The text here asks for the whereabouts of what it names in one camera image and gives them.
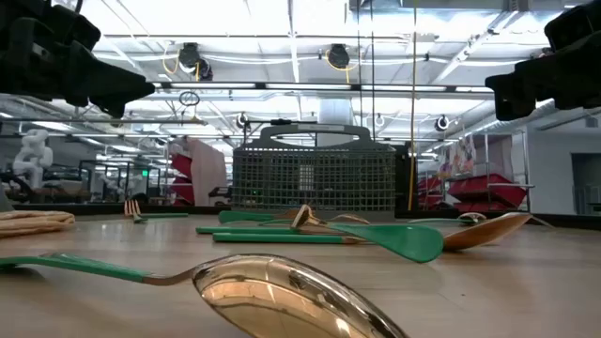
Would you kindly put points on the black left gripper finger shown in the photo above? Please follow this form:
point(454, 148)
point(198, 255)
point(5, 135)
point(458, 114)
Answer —
point(108, 84)

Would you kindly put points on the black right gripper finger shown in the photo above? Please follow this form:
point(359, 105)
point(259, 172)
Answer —
point(554, 75)
point(512, 96)

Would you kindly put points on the grey mesh cutlery basket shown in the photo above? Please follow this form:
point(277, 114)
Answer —
point(282, 178)

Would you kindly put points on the metal ceiling pipe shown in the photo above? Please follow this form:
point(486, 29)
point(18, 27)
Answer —
point(141, 120)

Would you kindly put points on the colourful hanging items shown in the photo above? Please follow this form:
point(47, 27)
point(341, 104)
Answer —
point(462, 157)

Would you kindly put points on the metal shelf rack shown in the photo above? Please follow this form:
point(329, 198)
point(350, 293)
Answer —
point(512, 186)

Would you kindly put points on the white robot figure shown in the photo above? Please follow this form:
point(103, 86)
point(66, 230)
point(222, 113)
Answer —
point(33, 155)

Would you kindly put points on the red storage bin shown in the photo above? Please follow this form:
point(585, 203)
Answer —
point(483, 206)
point(429, 185)
point(184, 192)
point(483, 188)
point(183, 165)

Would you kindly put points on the pale pink board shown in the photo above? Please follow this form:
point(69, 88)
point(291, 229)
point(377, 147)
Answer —
point(209, 173)

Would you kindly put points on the black cabinet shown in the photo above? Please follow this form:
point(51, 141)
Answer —
point(403, 178)

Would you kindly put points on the white column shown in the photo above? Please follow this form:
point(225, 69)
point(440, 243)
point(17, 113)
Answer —
point(335, 112)

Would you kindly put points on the black stand bar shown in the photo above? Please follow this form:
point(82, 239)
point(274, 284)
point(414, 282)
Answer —
point(282, 122)

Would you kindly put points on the long ceiling light strip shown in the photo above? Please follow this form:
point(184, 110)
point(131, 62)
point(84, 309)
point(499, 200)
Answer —
point(305, 86)

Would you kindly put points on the silver ventilation duct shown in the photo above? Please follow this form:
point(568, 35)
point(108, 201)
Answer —
point(479, 130)

